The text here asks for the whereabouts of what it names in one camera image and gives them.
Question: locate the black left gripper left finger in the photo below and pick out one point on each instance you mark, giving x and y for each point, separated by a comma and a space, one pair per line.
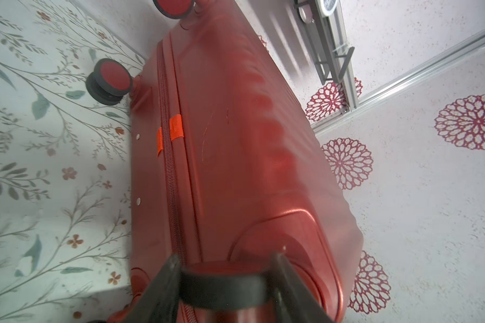
160, 300

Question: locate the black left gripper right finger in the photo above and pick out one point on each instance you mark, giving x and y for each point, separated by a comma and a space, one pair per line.
293, 301

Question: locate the red ribbed hard-shell suitcase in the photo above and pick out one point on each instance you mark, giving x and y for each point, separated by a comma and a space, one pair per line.
226, 171

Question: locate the white alarm clock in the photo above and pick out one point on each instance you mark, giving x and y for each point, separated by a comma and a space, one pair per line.
327, 7

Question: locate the grey metal wall shelf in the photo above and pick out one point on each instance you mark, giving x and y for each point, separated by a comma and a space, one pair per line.
323, 38

